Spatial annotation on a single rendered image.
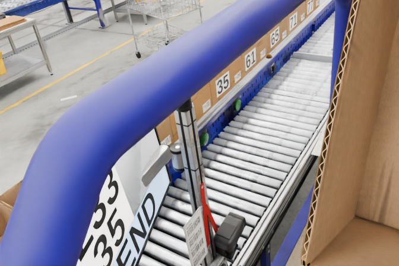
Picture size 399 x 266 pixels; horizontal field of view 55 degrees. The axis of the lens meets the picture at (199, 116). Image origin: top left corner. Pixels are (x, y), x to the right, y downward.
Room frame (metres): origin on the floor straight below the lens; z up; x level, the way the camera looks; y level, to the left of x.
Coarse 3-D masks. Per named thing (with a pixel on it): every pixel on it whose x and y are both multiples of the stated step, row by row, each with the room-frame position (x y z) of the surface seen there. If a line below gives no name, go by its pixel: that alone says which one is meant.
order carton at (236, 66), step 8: (240, 56) 2.27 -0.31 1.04; (232, 64) 2.18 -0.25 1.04; (240, 64) 2.27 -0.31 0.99; (224, 72) 2.10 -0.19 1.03; (232, 72) 2.17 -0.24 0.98; (240, 72) 2.26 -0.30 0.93; (216, 80) 2.02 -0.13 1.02; (232, 80) 2.17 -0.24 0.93; (240, 80) 2.25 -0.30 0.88; (216, 96) 2.01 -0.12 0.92
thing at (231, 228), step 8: (232, 216) 0.90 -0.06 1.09; (240, 216) 0.89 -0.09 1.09; (224, 224) 0.86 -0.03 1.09; (232, 224) 0.86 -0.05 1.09; (240, 224) 0.86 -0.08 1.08; (224, 232) 0.83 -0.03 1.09; (232, 232) 0.83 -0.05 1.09; (240, 232) 0.85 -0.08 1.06; (216, 240) 0.82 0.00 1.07; (224, 240) 0.81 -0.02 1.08; (232, 240) 0.81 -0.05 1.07; (224, 248) 0.81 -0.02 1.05; (232, 248) 0.80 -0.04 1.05; (224, 256) 0.83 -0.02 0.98; (232, 256) 0.82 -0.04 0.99
